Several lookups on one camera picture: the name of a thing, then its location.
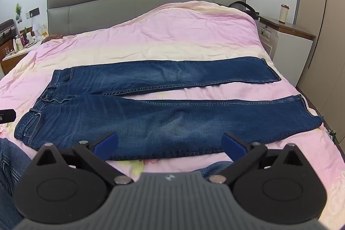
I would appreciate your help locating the small potted wall plant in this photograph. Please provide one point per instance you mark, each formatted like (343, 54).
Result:
(17, 11)

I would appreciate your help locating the orange bottle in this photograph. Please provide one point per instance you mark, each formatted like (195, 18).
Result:
(44, 30)

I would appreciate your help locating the white nightstand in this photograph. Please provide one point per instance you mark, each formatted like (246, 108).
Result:
(291, 49)

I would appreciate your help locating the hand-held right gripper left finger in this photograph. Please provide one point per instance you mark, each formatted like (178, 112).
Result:
(108, 143)

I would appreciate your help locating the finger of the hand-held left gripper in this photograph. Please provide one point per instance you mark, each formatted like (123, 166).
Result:
(7, 115)

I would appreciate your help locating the white bottle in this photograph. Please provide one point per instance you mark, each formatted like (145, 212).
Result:
(18, 44)

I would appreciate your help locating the cream travel cup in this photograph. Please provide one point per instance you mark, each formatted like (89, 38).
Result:
(283, 14)

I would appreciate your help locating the wooden nightstand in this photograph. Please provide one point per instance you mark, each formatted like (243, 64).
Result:
(9, 64)

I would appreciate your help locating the pink bed blanket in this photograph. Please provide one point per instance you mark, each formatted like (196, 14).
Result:
(161, 38)

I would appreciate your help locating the black case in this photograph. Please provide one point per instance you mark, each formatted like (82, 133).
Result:
(6, 30)

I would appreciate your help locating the beige wardrobe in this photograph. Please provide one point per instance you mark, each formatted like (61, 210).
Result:
(326, 17)

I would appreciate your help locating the blue denim pants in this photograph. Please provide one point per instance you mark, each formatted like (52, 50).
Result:
(161, 116)

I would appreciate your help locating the person's leg in jeans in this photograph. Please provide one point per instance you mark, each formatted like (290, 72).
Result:
(10, 178)
(215, 168)

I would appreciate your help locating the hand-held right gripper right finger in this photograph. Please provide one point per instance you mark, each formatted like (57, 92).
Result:
(232, 146)

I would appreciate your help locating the white table lamp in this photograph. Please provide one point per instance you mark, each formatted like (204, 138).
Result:
(36, 27)

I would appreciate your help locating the brown cloth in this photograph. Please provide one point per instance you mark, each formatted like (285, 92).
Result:
(54, 37)

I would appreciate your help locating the black wall switch panel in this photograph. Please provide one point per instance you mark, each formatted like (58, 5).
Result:
(34, 11)

